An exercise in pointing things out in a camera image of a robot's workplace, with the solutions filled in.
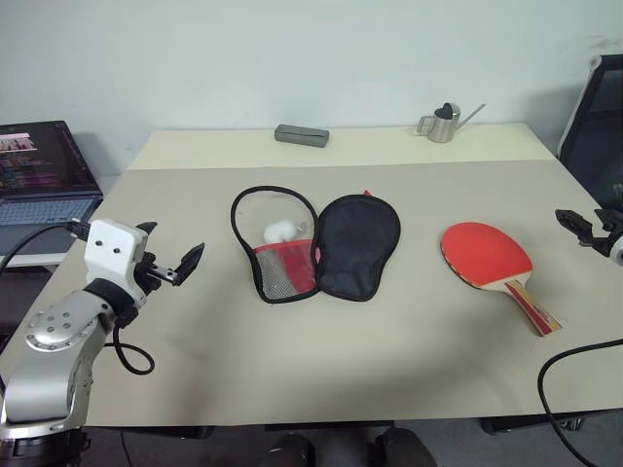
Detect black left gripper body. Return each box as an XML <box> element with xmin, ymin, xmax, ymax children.
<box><xmin>135</xmin><ymin>250</ymin><xmax>176</xmax><ymax>298</ymax></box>

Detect open grey laptop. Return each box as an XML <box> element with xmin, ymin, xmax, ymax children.
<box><xmin>0</xmin><ymin>120</ymin><xmax>105</xmax><ymax>257</ymax></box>

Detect black mesh office chair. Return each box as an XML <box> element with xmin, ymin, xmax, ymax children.
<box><xmin>555</xmin><ymin>54</ymin><xmax>623</xmax><ymax>213</ymax></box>

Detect white fluffy pompom keychain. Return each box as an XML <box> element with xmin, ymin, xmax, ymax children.
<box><xmin>262</xmin><ymin>220</ymin><xmax>309</xmax><ymax>243</ymax></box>

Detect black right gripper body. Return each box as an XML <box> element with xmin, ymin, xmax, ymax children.
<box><xmin>578</xmin><ymin>228</ymin><xmax>623</xmax><ymax>258</ymax></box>

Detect red black paddle case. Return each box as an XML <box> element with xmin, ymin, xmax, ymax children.
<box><xmin>230</xmin><ymin>184</ymin><xmax>403</xmax><ymax>305</ymax></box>

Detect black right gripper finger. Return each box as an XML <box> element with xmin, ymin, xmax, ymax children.
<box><xmin>555</xmin><ymin>208</ymin><xmax>595</xmax><ymax>245</ymax></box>
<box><xmin>594</xmin><ymin>207</ymin><xmax>623</xmax><ymax>233</ymax></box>

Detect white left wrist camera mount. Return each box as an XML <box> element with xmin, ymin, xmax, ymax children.
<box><xmin>83</xmin><ymin>219</ymin><xmax>149</xmax><ymax>308</ymax></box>

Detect silver metal watering can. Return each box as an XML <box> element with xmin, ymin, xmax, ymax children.
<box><xmin>413</xmin><ymin>101</ymin><xmax>488</xmax><ymax>145</ymax></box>

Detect grey rectangular box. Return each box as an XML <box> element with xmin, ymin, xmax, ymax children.
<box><xmin>274</xmin><ymin>123</ymin><xmax>331</xmax><ymax>149</ymax></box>

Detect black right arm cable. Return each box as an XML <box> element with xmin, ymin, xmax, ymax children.
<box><xmin>536</xmin><ymin>337</ymin><xmax>623</xmax><ymax>467</ymax></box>

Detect white side desk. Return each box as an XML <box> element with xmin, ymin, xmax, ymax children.
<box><xmin>0</xmin><ymin>251</ymin><xmax>67</xmax><ymax>269</ymax></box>

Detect dark rounded shape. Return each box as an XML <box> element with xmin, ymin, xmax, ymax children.
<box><xmin>268</xmin><ymin>431</ymin><xmax>317</xmax><ymax>467</ymax></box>

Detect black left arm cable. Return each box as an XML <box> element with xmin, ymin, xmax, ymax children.
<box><xmin>0</xmin><ymin>219</ymin><xmax>157</xmax><ymax>377</ymax></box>

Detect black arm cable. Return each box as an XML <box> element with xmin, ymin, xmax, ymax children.
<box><xmin>0</xmin><ymin>219</ymin><xmax>157</xmax><ymax>377</ymax></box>
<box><xmin>536</xmin><ymin>337</ymin><xmax>623</xmax><ymax>467</ymax></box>

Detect red table tennis paddle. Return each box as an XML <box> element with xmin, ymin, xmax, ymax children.
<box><xmin>439</xmin><ymin>221</ymin><xmax>564</xmax><ymax>338</ymax></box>

